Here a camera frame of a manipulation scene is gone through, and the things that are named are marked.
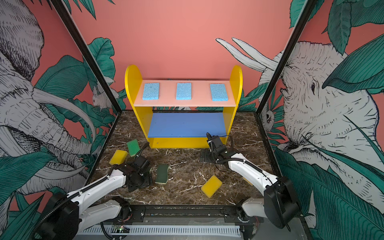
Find dark green sponge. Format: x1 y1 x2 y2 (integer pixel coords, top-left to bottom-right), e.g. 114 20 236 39
155 164 169 185
146 167 152 176

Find blue sponge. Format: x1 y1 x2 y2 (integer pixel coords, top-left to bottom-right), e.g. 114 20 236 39
142 83 160 101
210 84 229 102
176 83 192 101

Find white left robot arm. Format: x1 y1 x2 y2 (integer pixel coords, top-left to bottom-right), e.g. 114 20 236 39
29 156 152 240

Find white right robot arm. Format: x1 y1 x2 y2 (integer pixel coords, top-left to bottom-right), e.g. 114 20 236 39
201 133 302 229

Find yellow pink blue shelf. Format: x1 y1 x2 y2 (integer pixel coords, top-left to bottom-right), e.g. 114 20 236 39
125 65 243 149

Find bright green sponge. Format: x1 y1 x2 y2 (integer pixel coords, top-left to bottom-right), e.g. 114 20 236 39
127 139 141 157

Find orange yellow sponge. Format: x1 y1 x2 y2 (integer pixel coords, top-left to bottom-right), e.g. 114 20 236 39
243 178 253 186

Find white vent strip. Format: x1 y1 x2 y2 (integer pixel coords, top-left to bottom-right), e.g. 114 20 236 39
78 225 242 238

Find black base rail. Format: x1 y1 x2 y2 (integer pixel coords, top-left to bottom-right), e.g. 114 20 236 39
68 203 307 240

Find black left frame post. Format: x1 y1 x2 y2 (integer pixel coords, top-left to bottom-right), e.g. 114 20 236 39
51 0 122 115

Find black frame post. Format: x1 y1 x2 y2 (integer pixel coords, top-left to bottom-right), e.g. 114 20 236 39
51 0 122 115
256 0 317 116

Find black right frame post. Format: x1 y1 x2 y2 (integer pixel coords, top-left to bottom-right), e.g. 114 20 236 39
256 0 317 116

